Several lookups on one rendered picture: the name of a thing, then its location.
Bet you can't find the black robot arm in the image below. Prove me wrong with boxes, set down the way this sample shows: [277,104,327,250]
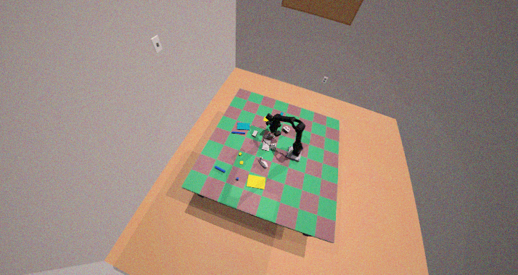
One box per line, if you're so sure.
[266,113,305,157]

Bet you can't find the teal flat plate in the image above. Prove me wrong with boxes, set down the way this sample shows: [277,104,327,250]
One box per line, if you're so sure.
[237,123,250,130]

